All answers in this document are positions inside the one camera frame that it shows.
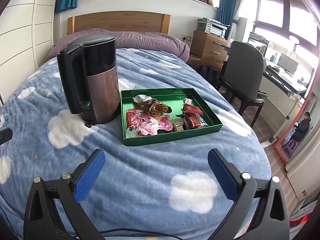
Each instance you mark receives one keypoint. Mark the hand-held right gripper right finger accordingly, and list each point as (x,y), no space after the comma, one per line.
(223,175)

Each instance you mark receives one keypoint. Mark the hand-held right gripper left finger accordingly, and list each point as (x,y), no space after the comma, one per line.
(90,175)

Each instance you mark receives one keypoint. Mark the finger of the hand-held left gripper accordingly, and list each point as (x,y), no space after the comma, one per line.
(6,135)

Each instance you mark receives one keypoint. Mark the blue silver snack packet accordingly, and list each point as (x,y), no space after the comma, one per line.
(195,121)

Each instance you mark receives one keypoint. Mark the green shallow box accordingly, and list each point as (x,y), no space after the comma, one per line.
(175,136)

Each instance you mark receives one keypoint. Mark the olive green snack packet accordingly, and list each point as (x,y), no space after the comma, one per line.
(178,125)

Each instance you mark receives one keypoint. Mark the long red white snack packet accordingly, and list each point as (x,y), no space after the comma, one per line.
(130,120)

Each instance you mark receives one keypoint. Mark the dark red snack packet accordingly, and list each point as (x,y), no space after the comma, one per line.
(193,109)

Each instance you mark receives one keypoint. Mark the pink character snack packet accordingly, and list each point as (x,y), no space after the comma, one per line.
(150,125)

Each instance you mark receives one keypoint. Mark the clear red-ended wafer packet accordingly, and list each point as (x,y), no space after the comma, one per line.
(188,101)

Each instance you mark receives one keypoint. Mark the small white pastel snack packet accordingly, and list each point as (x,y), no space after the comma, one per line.
(141,98)

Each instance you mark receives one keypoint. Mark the brown snack packet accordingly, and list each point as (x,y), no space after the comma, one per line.
(157,107)

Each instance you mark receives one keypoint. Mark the blue cloud print blanket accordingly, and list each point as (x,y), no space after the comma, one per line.
(150,180)

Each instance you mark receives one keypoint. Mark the red framed mirror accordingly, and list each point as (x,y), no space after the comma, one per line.
(280,151)

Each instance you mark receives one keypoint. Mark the purple stool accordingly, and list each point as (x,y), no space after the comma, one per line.
(291,146)

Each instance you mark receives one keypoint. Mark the brown black electric kettle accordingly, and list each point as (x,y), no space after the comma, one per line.
(102,92)

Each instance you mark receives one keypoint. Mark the black backpack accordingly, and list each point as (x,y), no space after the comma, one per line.
(210,75)

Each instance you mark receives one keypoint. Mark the white wardrobe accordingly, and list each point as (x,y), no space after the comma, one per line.
(20,30)

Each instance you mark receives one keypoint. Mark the dark grey chair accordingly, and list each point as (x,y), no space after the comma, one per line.
(240,67)

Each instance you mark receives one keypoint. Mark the white desk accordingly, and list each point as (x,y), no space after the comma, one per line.
(282,80)

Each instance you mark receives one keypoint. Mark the wooden nightstand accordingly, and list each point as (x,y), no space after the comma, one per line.
(207,47)

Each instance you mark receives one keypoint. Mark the computer monitor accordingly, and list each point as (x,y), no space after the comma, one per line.
(287,62)

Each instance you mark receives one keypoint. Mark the grey white printer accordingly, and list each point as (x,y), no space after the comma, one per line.
(212,28)

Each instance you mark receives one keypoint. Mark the white desk lamp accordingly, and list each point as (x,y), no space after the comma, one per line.
(294,40)

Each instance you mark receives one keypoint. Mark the wooden headboard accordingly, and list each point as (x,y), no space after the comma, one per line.
(120,21)

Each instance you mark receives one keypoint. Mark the window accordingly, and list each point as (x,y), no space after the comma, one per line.
(272,10)

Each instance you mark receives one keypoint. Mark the white wall socket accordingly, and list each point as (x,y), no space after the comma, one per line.
(186,38)

